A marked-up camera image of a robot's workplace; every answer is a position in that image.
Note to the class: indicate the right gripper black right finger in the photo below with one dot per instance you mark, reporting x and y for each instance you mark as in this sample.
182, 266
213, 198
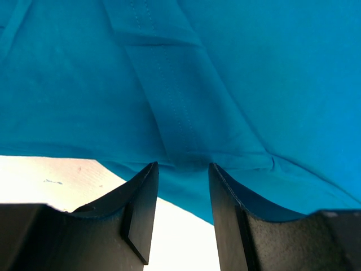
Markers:
253, 233

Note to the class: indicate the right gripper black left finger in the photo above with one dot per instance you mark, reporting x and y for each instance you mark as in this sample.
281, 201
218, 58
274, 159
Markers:
113, 232

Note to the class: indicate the teal blue t shirt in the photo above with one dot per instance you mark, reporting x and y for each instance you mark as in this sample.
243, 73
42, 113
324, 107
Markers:
268, 90

